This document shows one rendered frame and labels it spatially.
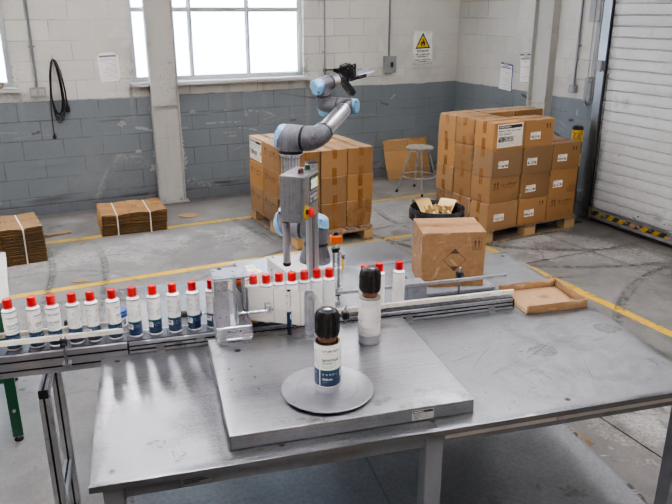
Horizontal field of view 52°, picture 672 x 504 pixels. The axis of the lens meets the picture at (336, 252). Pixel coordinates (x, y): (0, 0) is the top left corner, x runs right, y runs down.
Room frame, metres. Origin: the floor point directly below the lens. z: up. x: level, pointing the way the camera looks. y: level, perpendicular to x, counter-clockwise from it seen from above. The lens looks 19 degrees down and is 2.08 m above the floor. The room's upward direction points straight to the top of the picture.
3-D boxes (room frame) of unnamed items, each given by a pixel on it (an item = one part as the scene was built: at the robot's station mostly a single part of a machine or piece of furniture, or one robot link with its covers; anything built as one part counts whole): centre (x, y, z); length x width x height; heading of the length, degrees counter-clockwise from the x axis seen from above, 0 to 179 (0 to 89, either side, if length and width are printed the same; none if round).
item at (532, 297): (2.92, -0.94, 0.85); 0.30 x 0.26 x 0.04; 105
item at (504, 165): (6.78, -1.69, 0.57); 1.20 x 0.85 x 1.14; 118
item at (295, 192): (2.71, 0.15, 1.38); 0.17 x 0.10 x 0.19; 160
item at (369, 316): (2.41, -0.13, 1.03); 0.09 x 0.09 x 0.30
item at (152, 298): (2.47, 0.71, 0.98); 0.05 x 0.05 x 0.20
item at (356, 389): (2.04, 0.03, 0.89); 0.31 x 0.31 x 0.01
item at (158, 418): (2.60, -0.13, 0.82); 2.10 x 1.50 x 0.02; 105
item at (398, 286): (2.74, -0.27, 0.98); 0.05 x 0.05 x 0.20
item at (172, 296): (2.49, 0.64, 0.98); 0.05 x 0.05 x 0.20
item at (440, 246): (3.15, -0.54, 0.99); 0.30 x 0.24 x 0.27; 94
